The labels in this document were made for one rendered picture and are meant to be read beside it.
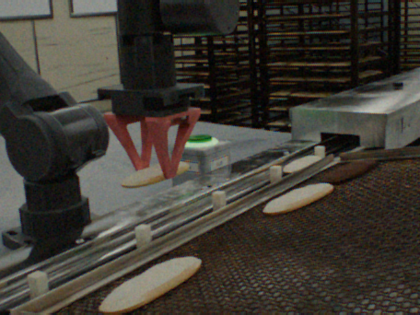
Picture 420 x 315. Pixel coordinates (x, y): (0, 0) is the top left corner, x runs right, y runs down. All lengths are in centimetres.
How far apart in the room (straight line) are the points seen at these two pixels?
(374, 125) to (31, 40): 520
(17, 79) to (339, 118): 54
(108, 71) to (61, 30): 75
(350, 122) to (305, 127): 9
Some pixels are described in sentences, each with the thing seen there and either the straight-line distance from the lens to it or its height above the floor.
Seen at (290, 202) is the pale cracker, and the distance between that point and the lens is 59.
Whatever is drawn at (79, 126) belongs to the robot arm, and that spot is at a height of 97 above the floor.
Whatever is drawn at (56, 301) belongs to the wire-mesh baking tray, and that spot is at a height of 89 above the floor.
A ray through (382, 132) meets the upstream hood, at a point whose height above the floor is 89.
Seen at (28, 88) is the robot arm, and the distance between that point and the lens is 75.
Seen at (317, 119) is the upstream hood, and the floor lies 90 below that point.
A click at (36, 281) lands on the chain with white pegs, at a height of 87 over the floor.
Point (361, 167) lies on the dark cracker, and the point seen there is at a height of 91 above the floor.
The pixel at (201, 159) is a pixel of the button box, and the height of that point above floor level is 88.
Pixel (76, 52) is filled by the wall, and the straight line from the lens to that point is 636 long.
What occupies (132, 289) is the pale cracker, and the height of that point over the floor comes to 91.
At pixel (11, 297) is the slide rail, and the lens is 58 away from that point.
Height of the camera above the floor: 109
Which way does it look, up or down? 13 degrees down
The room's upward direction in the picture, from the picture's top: 3 degrees counter-clockwise
